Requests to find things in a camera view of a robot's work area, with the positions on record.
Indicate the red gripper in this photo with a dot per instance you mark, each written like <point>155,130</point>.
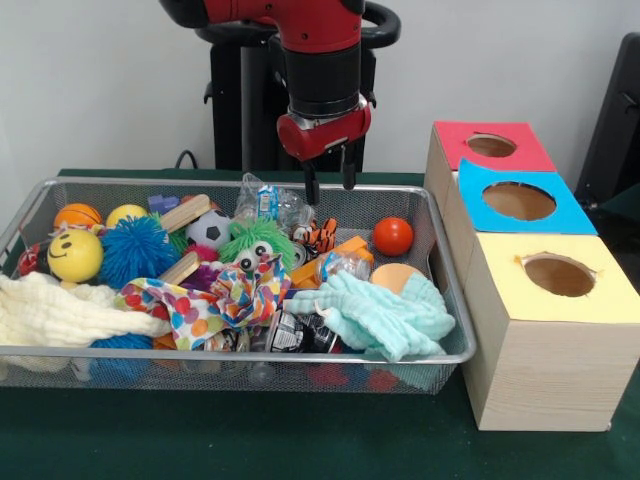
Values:
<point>322,132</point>

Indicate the orange striped tiger plush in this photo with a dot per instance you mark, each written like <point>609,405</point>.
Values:
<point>318,238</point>

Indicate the mint green cloth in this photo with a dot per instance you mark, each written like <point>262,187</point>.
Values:
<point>380,315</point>

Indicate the shallow clear mesh bin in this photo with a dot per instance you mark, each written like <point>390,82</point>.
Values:
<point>440,300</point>

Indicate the wooden box with three holes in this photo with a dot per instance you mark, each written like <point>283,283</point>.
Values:
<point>540,360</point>

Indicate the crushed clear plastic bottle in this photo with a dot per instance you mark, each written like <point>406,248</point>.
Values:
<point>265,200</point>

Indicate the orange flat plastic toy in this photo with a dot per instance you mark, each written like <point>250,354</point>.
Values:
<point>352,246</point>

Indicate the red ball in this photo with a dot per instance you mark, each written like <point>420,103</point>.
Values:
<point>393,237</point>

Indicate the green furry monster toy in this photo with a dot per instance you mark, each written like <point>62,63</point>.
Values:
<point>255,245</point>

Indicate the toy hamburger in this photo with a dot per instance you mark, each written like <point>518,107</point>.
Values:
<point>392,276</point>

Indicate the colourful polka dot cloth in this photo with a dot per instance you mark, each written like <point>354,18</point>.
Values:
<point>200,305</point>

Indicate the blue spiky ball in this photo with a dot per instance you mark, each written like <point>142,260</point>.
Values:
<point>138,250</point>
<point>122,342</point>

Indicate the orange toy basketball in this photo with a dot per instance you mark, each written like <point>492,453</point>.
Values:
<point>78,215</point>

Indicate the large yellow ball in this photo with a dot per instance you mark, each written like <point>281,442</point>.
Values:
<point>75,256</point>

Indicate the dark green table cloth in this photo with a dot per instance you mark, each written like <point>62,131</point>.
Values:
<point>250,440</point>

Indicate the black stand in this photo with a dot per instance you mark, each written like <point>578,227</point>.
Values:
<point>615,130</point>

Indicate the cream yellow cloth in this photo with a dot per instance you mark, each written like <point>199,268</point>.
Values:
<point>55,310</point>

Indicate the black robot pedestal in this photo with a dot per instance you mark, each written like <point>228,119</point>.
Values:
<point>250,110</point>

